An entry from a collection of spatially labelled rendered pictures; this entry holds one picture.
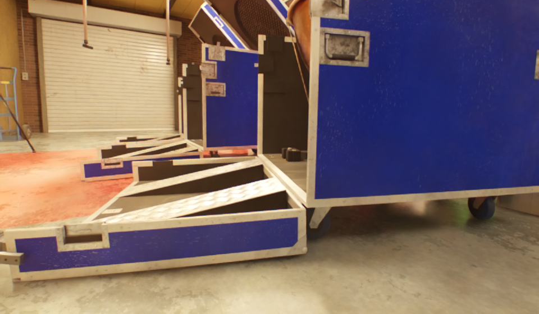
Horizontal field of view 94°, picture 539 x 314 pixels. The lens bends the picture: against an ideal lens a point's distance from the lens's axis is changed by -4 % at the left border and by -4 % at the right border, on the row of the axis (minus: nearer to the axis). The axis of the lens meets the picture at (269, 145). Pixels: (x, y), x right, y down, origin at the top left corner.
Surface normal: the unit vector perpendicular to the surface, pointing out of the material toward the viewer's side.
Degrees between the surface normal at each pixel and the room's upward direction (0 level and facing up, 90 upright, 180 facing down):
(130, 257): 90
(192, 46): 90
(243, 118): 90
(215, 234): 90
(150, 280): 0
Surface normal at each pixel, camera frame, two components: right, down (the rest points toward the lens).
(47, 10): 0.51, 0.10
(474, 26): 0.19, 0.11
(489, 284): 0.01, -0.99
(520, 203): -0.86, 0.04
